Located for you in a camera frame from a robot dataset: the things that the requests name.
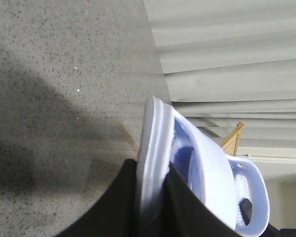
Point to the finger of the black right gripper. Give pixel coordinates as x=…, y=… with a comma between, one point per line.
x=246, y=210

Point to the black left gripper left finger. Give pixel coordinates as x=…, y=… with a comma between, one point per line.
x=113, y=214

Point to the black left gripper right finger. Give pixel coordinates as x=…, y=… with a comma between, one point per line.
x=184, y=213

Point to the light blue slipper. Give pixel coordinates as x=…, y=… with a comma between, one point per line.
x=169, y=139
x=257, y=197

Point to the beige pleated curtain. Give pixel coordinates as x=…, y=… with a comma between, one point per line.
x=230, y=61

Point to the wooden frame piece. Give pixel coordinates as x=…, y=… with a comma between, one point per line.
x=231, y=142

